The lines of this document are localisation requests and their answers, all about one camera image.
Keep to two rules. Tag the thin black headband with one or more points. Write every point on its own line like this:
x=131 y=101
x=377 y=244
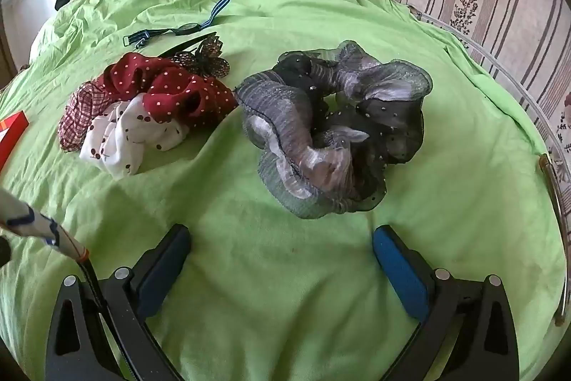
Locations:
x=192 y=42

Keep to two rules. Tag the brown butterfly hair clip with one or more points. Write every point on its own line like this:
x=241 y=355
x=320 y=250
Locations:
x=205 y=57

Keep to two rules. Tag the red dotted scrunchie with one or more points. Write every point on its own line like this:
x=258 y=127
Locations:
x=178 y=91

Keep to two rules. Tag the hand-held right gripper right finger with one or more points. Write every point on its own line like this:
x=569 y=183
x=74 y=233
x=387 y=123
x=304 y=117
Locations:
x=397 y=269

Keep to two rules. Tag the white cherry print scrunchie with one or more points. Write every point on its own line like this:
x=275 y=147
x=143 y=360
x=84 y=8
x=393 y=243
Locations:
x=120 y=140

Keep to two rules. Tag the red box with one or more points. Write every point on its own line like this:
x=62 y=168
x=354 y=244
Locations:
x=11 y=126

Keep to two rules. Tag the striped floral sofa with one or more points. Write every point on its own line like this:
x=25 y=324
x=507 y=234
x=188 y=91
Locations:
x=513 y=6

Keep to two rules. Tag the grey black organza scrunchie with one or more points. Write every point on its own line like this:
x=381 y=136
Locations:
x=285 y=117

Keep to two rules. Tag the red plaid scrunchie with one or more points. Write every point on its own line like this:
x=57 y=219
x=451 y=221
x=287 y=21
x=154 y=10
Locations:
x=76 y=117

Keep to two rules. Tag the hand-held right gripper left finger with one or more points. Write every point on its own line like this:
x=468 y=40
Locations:
x=165 y=269

